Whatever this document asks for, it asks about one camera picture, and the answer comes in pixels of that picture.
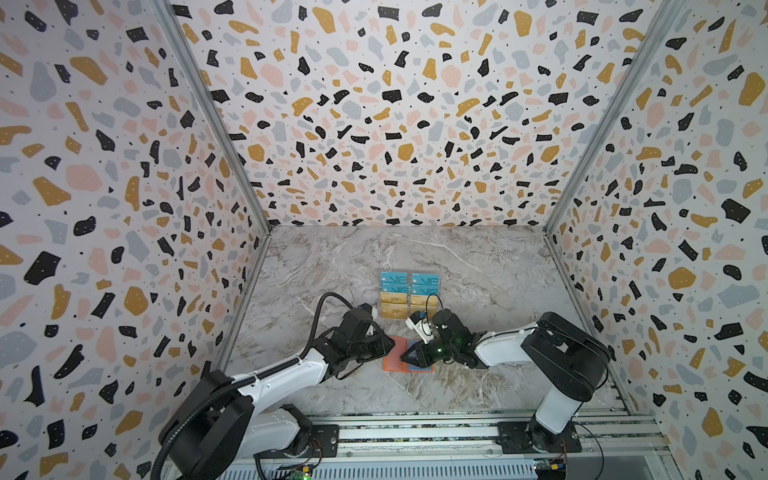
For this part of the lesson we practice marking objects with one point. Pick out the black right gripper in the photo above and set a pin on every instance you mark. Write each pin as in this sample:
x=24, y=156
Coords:
x=433, y=346

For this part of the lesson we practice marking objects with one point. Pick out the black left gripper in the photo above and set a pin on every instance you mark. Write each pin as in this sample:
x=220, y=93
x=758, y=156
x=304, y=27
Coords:
x=385, y=347

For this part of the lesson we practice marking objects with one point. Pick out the orange card holder wallet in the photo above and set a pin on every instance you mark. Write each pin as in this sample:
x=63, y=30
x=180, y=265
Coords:
x=392, y=362

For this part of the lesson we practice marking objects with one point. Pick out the gold vip card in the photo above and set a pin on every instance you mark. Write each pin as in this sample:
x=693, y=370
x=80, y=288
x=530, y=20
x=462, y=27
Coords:
x=422, y=302
x=419, y=314
x=394, y=298
x=394, y=311

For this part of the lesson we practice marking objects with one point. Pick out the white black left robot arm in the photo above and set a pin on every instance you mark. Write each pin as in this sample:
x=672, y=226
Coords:
x=227, y=417

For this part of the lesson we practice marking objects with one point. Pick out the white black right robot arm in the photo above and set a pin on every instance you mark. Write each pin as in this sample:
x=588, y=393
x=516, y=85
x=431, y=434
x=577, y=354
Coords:
x=575, y=363

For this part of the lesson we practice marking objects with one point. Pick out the teal VIP card right lower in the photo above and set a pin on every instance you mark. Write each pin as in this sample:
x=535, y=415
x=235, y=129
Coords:
x=424, y=290

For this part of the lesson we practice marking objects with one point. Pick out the teal vip card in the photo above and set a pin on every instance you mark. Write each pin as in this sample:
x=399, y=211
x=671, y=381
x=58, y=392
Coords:
x=395, y=287
x=425, y=280
x=424, y=290
x=394, y=277

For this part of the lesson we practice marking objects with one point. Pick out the clear acrylic card display stand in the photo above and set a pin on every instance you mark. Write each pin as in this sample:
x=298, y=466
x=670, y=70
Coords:
x=431, y=310

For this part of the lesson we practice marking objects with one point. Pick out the teal VIP card left lower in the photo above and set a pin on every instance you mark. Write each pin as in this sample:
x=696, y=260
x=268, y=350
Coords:
x=395, y=287

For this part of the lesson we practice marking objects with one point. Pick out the teal VIP card left upper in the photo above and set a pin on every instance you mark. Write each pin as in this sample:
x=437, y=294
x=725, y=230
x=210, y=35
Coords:
x=394, y=277

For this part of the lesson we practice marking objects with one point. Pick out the teal VIP card right upper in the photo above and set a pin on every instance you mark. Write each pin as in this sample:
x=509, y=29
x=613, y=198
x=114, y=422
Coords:
x=425, y=280

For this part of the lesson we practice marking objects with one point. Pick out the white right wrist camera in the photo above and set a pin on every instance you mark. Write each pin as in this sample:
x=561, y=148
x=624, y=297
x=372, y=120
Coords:
x=423, y=330

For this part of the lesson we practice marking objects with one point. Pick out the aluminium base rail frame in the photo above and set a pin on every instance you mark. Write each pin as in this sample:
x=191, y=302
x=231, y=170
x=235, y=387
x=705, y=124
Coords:
x=601, y=444

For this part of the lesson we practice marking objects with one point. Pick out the aluminium corner post left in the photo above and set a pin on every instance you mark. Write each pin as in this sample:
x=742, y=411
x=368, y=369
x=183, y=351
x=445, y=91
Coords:
x=174, y=34

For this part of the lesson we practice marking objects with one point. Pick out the aluminium corner post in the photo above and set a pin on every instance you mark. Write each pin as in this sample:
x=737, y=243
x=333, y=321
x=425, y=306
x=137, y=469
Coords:
x=174, y=34
x=659, y=28

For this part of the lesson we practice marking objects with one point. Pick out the aluminium corner post right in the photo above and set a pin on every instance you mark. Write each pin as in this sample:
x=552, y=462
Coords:
x=659, y=28

